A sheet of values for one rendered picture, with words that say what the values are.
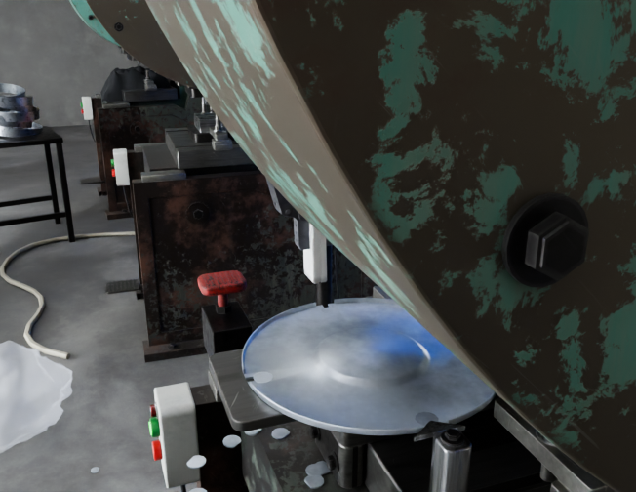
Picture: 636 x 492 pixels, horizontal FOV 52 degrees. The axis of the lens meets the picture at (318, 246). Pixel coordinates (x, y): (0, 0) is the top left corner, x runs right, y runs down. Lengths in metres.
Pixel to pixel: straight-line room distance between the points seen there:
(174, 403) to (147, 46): 1.18
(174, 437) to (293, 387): 0.32
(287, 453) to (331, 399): 0.17
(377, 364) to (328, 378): 0.06
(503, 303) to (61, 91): 7.11
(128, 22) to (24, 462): 1.21
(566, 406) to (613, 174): 0.06
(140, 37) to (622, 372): 1.79
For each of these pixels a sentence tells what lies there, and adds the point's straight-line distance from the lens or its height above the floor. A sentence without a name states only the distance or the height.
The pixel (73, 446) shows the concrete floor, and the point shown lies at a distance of 2.02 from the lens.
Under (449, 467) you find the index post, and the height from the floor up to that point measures 0.78.
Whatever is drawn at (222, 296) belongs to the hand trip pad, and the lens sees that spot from 1.02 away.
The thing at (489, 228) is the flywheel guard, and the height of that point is 1.10.
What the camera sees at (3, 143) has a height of 0.55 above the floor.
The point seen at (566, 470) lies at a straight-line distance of 0.67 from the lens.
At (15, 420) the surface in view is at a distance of 1.97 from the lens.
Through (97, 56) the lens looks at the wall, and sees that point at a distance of 7.21.
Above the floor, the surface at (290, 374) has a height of 0.78.
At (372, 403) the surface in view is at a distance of 0.67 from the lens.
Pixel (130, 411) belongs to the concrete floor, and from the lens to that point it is 2.12.
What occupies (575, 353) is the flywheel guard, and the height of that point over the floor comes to 1.07.
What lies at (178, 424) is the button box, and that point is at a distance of 0.97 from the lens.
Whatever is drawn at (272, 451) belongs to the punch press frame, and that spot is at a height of 0.65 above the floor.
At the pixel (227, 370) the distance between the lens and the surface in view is 0.73.
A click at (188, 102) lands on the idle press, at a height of 0.63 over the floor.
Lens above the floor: 1.15
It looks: 20 degrees down
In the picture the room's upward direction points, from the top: straight up
